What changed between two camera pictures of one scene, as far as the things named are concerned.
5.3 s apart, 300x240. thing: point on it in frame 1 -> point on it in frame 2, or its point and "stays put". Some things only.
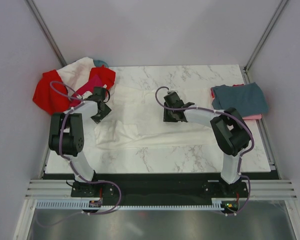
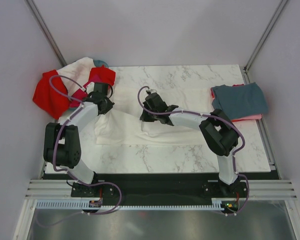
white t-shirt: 137,117 stays put
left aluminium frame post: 36,14 stays put
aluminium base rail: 279,189 stays put
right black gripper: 166,118 -> 145,117
